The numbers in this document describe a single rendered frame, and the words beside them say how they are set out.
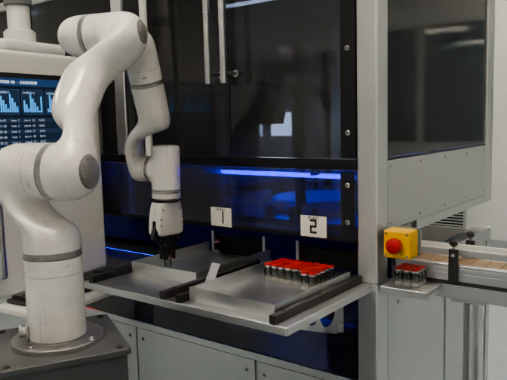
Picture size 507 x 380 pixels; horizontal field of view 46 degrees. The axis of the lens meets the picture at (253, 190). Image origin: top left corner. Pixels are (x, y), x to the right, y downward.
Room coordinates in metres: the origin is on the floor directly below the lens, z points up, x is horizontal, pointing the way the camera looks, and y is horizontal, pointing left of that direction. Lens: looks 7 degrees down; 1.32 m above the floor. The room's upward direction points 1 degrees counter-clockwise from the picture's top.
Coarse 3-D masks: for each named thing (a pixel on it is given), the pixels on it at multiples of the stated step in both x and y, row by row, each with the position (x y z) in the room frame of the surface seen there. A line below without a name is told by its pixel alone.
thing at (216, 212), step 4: (212, 208) 1.88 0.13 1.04; (216, 208) 1.87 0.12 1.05; (220, 208) 1.86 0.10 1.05; (224, 208) 1.85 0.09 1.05; (228, 208) 1.84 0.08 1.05; (212, 212) 1.88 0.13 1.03; (216, 212) 1.87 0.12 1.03; (220, 212) 1.86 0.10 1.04; (224, 212) 1.85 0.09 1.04; (228, 212) 1.84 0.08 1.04; (212, 216) 1.88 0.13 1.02; (216, 216) 1.87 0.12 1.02; (220, 216) 1.86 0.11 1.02; (224, 216) 1.85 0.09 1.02; (228, 216) 1.84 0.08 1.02; (212, 220) 1.88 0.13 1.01; (216, 220) 1.87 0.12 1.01; (220, 220) 1.86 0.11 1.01; (224, 220) 1.85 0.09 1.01; (228, 220) 1.84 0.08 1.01; (212, 224) 1.88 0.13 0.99; (216, 224) 1.87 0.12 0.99; (220, 224) 1.86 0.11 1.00; (224, 224) 1.85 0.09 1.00; (228, 224) 1.84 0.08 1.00
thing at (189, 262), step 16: (176, 256) 1.87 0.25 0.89; (192, 256) 1.92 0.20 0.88; (208, 256) 1.91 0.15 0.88; (224, 256) 1.90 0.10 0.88; (240, 256) 1.90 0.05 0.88; (256, 256) 1.78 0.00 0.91; (144, 272) 1.70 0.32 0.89; (160, 272) 1.66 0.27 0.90; (176, 272) 1.62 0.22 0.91; (192, 272) 1.58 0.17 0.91
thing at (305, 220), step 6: (300, 216) 1.68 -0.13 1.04; (306, 216) 1.66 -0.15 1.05; (312, 216) 1.65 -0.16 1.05; (318, 216) 1.64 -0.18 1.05; (300, 222) 1.68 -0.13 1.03; (306, 222) 1.66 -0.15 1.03; (312, 222) 1.65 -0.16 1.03; (318, 222) 1.64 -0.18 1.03; (324, 222) 1.63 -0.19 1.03; (306, 228) 1.66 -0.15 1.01; (312, 228) 1.65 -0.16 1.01; (318, 228) 1.64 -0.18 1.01; (324, 228) 1.63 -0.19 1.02; (306, 234) 1.66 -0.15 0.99; (312, 234) 1.65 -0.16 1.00; (318, 234) 1.64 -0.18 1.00; (324, 234) 1.63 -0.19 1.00
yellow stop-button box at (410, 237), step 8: (384, 232) 1.51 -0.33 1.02; (392, 232) 1.50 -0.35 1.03; (400, 232) 1.49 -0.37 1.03; (408, 232) 1.48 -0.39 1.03; (416, 232) 1.51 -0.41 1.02; (384, 240) 1.51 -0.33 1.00; (400, 240) 1.49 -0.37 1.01; (408, 240) 1.47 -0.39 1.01; (416, 240) 1.51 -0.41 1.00; (384, 248) 1.51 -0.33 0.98; (408, 248) 1.47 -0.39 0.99; (416, 248) 1.51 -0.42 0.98; (392, 256) 1.50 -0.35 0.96; (400, 256) 1.49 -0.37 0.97; (408, 256) 1.47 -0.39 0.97
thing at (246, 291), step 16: (240, 272) 1.59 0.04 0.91; (256, 272) 1.64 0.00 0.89; (192, 288) 1.43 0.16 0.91; (208, 288) 1.49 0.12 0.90; (224, 288) 1.53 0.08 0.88; (240, 288) 1.53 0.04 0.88; (256, 288) 1.53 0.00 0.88; (272, 288) 1.52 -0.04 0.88; (288, 288) 1.52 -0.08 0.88; (320, 288) 1.43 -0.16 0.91; (208, 304) 1.40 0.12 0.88; (224, 304) 1.37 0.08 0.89; (240, 304) 1.34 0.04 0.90; (256, 304) 1.31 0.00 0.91; (272, 304) 1.28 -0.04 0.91; (288, 304) 1.32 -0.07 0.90
